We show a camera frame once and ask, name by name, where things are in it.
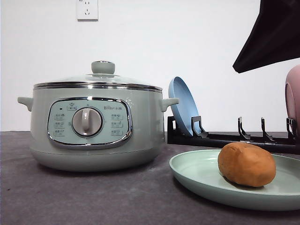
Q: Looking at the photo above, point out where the white wall socket left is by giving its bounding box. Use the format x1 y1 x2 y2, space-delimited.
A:
76 0 98 22

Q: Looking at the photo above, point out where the green plate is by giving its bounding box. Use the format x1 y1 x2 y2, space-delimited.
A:
169 150 300 211

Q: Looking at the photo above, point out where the brown potato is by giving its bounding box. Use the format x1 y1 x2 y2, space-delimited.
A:
217 142 276 188

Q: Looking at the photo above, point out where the green electric steamer pot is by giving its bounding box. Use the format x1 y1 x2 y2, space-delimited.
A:
17 81 179 172

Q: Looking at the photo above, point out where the black dish rack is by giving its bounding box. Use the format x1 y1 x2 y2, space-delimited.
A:
167 116 300 154

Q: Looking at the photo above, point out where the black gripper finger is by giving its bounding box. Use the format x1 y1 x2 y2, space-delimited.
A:
233 0 300 73

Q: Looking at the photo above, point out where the pink bowl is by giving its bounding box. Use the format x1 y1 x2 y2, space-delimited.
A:
285 65 300 137

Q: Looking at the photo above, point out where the glass steamer lid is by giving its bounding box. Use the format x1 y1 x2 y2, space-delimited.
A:
33 60 163 91

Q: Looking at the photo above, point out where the blue plate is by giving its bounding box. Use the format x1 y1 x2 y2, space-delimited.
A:
168 76 200 136

